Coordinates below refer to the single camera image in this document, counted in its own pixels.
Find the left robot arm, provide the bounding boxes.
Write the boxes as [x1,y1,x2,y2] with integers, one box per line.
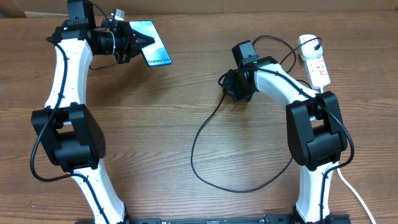
[30,0,156,223]

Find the brown cardboard backdrop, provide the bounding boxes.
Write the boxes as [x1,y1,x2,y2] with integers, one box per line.
[1,0,397,17]

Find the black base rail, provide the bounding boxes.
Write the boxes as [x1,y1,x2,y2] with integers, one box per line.
[74,217,352,224]

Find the white charger plug adapter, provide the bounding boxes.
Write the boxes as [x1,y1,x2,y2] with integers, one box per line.
[298,34,323,61]

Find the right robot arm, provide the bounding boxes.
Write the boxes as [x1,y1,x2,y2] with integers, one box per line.
[219,40,352,223]

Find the white power strip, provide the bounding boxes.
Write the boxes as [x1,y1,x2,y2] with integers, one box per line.
[298,34,331,91]

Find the Samsung Galaxy smartphone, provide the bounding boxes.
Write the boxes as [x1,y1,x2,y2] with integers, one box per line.
[129,21,172,67]

